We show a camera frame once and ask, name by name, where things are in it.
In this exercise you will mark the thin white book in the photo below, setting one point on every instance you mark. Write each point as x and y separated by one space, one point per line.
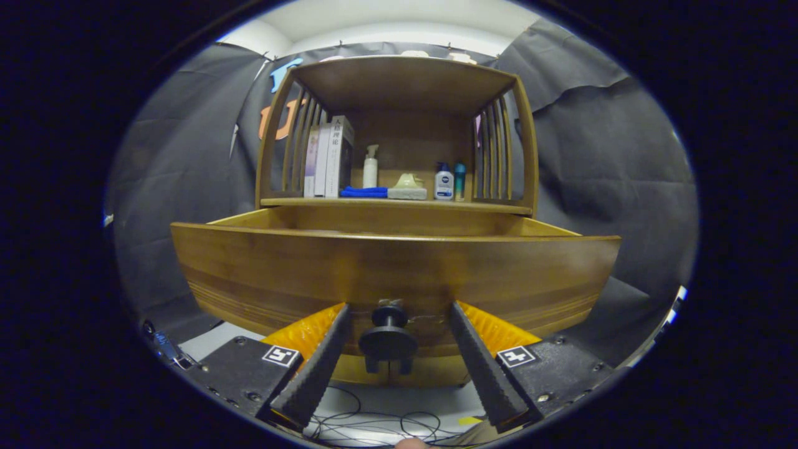
321 162

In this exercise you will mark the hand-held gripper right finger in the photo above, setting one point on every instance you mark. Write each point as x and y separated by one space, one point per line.
480 368

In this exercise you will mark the white lotion bottle blue cap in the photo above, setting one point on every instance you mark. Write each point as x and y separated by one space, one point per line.
444 184

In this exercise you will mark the slim teal bottle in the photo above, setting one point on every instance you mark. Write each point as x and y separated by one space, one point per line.
460 182

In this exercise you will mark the blue folded cloth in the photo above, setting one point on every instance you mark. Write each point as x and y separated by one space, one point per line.
365 192

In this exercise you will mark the clear packet with green item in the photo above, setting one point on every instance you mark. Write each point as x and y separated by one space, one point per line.
408 190

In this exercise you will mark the thick white book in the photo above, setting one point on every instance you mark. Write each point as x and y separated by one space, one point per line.
336 159

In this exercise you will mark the wooden countertop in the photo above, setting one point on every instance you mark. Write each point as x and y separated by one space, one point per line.
324 202

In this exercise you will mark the white pump bottle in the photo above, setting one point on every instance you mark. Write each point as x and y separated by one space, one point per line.
370 171

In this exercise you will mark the wooden drawer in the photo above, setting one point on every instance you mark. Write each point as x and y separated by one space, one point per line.
280 274

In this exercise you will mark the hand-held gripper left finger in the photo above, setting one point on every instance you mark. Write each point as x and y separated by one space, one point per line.
321 368

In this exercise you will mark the wooden cabinet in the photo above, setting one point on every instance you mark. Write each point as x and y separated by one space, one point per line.
399 81

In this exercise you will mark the thin purple book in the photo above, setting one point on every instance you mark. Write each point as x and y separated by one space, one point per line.
310 163

